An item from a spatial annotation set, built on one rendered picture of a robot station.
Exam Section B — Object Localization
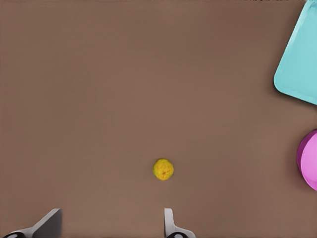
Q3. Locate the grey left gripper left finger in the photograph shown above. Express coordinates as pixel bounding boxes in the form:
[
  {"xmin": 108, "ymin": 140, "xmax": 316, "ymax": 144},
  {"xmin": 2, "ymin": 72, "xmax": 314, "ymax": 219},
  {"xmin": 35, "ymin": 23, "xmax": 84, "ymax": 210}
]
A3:
[{"xmin": 1, "ymin": 208, "xmax": 63, "ymax": 238}]

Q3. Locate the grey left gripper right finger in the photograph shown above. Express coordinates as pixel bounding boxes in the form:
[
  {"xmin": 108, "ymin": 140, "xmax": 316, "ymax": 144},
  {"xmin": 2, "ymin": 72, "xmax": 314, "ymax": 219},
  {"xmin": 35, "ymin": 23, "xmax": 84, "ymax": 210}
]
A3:
[{"xmin": 164, "ymin": 208, "xmax": 196, "ymax": 238}]

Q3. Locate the pink plate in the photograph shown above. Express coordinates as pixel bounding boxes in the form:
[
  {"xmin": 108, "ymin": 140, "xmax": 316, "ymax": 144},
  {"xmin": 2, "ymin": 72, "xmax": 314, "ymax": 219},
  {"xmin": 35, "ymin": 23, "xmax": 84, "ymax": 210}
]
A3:
[{"xmin": 296, "ymin": 129, "xmax": 317, "ymax": 191}]

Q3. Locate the turquoise tray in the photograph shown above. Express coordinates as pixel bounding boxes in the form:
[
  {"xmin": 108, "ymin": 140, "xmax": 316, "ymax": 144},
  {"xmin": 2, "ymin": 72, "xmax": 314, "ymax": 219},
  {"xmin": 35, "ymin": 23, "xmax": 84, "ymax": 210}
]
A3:
[{"xmin": 273, "ymin": 0, "xmax": 317, "ymax": 106}]

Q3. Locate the small orange fruit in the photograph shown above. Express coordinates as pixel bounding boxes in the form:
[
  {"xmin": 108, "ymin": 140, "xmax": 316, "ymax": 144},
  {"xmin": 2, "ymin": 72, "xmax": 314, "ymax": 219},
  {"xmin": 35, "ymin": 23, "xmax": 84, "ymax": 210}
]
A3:
[{"xmin": 152, "ymin": 158, "xmax": 174, "ymax": 181}]

